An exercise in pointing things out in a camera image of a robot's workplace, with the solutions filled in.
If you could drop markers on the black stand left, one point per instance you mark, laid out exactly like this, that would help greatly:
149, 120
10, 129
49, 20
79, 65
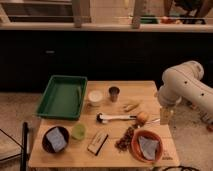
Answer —
24, 155

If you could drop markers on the yellow apple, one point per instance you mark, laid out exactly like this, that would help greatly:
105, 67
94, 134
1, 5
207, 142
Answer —
142, 118

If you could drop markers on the small yellow banana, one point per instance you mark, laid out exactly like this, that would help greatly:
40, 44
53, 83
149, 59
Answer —
130, 107

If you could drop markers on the brown grape bunch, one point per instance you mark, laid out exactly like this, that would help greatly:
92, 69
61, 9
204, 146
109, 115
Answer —
124, 142

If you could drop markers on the green plastic tray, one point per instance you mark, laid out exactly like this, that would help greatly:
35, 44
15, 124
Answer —
63, 97

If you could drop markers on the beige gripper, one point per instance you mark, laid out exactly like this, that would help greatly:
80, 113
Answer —
165, 115

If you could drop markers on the white paper cup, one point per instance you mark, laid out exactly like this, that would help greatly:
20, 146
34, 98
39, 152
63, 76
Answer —
95, 98

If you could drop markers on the grey cloth in orange bowl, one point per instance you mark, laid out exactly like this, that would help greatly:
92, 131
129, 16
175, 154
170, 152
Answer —
148, 147

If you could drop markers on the green plastic cup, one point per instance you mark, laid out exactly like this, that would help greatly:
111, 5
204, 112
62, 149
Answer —
78, 131

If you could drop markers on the wooden table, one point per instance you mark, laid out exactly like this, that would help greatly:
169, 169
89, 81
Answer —
76, 154

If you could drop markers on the grey cloth in black bowl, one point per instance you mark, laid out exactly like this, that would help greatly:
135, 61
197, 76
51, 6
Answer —
56, 139

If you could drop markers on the black bowl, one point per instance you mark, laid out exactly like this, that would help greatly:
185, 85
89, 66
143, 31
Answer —
47, 145

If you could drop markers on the black wooden block eraser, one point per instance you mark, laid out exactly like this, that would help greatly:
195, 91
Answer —
97, 142

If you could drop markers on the metal spoon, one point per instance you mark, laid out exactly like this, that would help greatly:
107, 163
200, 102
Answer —
153, 121

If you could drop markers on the orange bowl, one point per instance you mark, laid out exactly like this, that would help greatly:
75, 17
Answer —
135, 148

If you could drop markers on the small metal cup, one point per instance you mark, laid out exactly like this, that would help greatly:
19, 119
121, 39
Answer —
114, 92

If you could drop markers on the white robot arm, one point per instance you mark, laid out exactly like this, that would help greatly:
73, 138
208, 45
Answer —
184, 81

